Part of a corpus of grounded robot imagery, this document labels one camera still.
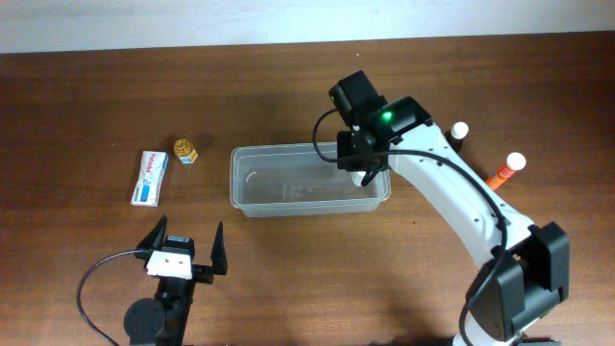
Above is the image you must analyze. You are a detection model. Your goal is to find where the white plastic bottle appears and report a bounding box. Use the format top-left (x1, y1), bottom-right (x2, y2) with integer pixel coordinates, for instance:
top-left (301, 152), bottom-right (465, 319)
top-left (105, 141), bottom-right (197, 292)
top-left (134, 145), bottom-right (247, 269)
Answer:
top-left (351, 171), bottom-right (371, 186)

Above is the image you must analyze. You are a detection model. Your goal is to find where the black camera cable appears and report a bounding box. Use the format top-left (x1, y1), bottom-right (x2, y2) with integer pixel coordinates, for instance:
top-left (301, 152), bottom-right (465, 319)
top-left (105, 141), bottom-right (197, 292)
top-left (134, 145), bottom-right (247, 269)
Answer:
top-left (311, 108), bottom-right (509, 346)
top-left (76, 248), bottom-right (145, 346)

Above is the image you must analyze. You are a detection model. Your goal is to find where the black right camera cable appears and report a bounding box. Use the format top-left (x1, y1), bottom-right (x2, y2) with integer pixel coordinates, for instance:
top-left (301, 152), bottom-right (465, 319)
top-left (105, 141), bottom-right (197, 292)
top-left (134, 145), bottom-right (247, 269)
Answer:
top-left (311, 108), bottom-right (509, 346)

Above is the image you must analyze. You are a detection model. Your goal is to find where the black left camera cable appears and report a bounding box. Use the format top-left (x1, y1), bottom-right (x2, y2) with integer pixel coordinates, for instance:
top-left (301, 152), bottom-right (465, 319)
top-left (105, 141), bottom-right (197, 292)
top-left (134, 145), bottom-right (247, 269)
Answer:
top-left (76, 248), bottom-right (145, 346)

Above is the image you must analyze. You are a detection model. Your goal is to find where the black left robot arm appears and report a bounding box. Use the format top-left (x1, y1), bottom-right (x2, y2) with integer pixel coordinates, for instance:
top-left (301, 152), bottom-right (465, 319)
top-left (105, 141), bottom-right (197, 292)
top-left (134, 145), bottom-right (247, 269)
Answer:
top-left (123, 216), bottom-right (228, 346)

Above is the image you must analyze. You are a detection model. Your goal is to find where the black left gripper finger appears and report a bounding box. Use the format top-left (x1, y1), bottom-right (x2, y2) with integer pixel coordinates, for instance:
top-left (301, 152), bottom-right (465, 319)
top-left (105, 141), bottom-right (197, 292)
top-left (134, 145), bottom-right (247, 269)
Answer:
top-left (135, 215), bottom-right (167, 260)
top-left (210, 221), bottom-right (228, 276)

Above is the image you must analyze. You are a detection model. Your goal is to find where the orange tube with white cap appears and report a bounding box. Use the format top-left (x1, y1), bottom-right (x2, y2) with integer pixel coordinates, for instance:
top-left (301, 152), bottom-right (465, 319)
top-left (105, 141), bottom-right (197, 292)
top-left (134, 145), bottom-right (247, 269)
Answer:
top-left (485, 152), bottom-right (527, 190)

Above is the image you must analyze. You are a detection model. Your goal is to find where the white Panadol medicine box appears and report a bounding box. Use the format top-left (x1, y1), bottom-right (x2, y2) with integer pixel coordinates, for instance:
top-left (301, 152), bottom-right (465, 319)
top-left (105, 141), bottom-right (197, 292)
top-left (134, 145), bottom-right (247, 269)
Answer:
top-left (130, 151), bottom-right (168, 207)

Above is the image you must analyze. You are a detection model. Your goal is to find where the clear plastic container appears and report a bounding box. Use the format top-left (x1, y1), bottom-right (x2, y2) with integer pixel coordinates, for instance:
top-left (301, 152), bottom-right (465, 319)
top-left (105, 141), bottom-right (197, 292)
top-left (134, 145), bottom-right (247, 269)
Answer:
top-left (230, 143), bottom-right (392, 217)

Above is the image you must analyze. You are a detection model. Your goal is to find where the dark syrup bottle white cap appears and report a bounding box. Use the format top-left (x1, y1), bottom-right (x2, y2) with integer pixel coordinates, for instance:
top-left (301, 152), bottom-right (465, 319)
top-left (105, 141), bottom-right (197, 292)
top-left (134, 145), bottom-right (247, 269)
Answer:
top-left (449, 121), bottom-right (469, 153)

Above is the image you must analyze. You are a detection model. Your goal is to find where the small gold-lidded balm jar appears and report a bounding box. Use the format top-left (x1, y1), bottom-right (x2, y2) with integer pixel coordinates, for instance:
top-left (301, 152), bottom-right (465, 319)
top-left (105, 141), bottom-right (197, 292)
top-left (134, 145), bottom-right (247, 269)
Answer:
top-left (174, 138), bottom-right (198, 164)

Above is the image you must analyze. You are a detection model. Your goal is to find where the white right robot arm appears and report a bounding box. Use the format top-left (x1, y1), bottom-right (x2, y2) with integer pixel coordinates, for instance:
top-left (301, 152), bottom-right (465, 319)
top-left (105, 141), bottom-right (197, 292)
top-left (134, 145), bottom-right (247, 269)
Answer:
top-left (329, 71), bottom-right (570, 345)

